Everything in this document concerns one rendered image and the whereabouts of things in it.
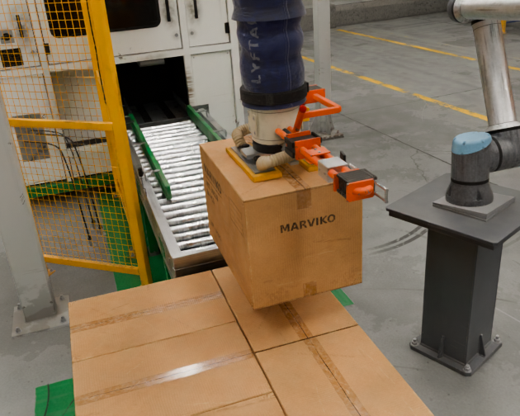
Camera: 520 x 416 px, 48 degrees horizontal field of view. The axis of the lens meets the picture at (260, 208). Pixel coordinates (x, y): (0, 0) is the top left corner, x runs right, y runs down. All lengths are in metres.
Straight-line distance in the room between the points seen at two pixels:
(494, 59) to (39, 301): 2.53
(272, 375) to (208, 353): 0.25
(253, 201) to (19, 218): 1.66
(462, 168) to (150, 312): 1.36
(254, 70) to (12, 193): 1.62
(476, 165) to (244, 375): 1.24
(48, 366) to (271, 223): 1.65
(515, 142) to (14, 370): 2.51
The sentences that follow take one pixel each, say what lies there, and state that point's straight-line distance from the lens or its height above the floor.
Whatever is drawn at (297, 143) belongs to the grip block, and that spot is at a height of 1.27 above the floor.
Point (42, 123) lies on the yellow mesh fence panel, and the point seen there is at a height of 0.99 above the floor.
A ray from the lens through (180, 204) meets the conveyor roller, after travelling 3.18.
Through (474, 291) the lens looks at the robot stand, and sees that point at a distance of 2.66.
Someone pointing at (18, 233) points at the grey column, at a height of 0.55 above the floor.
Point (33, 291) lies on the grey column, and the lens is 3.37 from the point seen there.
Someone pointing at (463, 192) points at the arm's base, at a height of 0.83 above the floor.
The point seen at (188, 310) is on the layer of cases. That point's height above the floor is 0.54.
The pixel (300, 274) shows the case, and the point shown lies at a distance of 1.95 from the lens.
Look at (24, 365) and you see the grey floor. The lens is 3.19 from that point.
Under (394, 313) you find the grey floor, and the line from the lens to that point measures 3.18.
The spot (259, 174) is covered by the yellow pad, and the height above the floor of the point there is 1.13.
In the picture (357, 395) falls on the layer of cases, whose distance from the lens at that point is 1.90.
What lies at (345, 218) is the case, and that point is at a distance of 1.93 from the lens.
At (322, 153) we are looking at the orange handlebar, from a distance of 1.69.
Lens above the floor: 1.84
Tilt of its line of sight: 25 degrees down
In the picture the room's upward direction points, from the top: 4 degrees counter-clockwise
